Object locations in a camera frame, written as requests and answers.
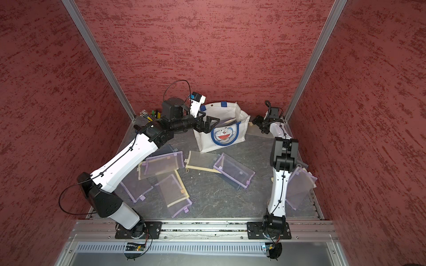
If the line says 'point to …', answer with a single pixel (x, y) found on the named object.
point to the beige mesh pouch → (253, 128)
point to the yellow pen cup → (158, 115)
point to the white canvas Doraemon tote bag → (232, 128)
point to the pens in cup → (155, 113)
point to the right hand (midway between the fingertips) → (257, 124)
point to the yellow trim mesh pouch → (202, 160)
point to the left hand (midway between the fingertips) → (210, 120)
